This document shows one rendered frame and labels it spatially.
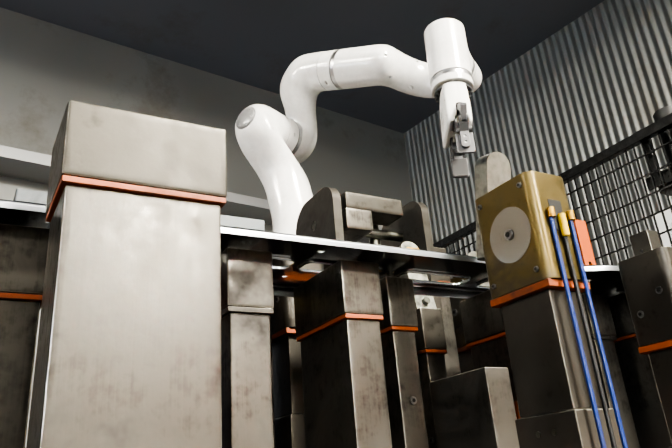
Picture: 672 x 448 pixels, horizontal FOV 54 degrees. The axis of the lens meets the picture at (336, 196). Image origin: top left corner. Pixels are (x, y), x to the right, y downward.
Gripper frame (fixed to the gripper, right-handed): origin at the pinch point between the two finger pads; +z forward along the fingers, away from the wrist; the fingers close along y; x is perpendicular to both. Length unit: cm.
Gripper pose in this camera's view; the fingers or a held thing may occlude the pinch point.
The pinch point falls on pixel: (463, 160)
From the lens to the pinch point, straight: 125.8
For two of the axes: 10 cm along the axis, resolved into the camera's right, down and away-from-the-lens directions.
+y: -0.6, -4.5, -8.9
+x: 10.0, -0.6, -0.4
